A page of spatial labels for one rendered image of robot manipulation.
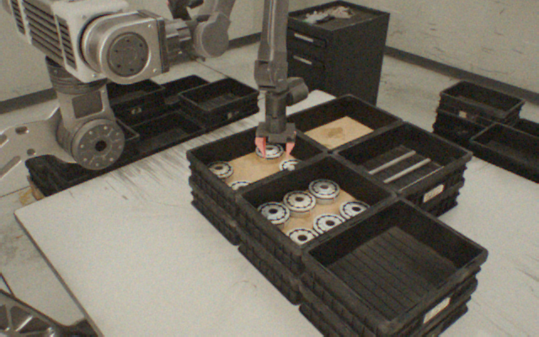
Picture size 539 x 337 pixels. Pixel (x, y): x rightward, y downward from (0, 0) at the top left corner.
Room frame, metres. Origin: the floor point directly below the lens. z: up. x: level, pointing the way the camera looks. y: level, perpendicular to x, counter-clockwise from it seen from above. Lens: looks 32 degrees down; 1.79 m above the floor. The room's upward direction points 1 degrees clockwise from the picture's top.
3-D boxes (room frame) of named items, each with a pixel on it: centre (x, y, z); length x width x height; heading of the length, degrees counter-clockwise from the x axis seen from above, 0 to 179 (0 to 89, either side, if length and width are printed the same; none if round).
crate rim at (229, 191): (1.39, 0.04, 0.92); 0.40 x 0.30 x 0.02; 128
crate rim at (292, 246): (1.15, -0.15, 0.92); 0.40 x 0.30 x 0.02; 128
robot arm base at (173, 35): (1.01, 0.22, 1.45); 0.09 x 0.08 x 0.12; 43
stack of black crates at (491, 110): (2.60, -1.26, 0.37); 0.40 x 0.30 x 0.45; 43
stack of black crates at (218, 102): (2.58, 0.30, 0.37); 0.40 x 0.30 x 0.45; 133
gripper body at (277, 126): (1.15, -0.02, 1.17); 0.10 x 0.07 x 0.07; 84
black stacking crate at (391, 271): (0.92, -0.33, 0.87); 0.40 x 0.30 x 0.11; 128
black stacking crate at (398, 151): (1.40, -0.46, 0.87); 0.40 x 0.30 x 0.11; 128
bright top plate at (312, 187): (1.28, -0.19, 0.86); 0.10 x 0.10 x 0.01
